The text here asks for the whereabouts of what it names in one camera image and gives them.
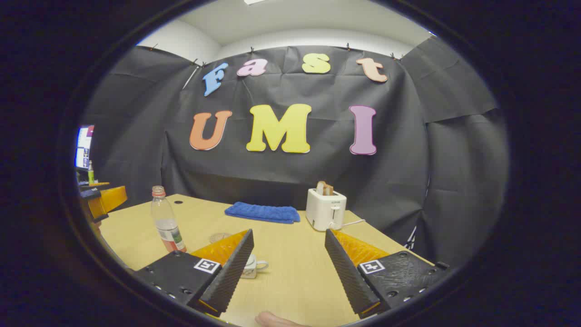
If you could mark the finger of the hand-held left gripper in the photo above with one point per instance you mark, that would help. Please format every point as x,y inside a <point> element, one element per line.
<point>111,200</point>
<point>91,193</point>

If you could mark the green bottle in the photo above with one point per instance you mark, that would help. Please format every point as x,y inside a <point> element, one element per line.
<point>91,175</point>

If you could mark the white toaster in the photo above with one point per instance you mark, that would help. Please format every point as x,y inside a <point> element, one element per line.
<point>323,211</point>

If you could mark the brown bread slice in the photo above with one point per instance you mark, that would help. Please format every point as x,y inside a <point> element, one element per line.
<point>328,190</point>

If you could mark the white ceramic teacup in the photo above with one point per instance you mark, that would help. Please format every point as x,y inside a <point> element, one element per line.
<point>252,270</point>

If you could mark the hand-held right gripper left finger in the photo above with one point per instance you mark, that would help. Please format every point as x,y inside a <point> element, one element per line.
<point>227,277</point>

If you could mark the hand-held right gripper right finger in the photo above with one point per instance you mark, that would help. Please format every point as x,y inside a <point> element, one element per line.
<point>347,272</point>

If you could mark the ceiling light panel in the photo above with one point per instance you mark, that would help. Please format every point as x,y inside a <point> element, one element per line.
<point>254,2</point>

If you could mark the clear plastic water bottle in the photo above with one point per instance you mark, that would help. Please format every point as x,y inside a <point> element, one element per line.
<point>165,222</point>

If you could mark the pale bread slice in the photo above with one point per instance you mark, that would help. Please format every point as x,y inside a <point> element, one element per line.
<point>320,188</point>

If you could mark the round cork coaster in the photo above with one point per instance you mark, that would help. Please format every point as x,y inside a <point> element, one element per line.
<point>219,237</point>

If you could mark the computer monitor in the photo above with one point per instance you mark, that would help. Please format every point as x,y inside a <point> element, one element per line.
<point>84,147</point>

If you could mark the black backdrop cloth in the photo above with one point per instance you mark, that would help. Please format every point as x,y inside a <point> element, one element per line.
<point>317,172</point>

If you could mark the blue folded towel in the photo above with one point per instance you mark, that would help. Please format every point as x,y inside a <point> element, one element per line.
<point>263,212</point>

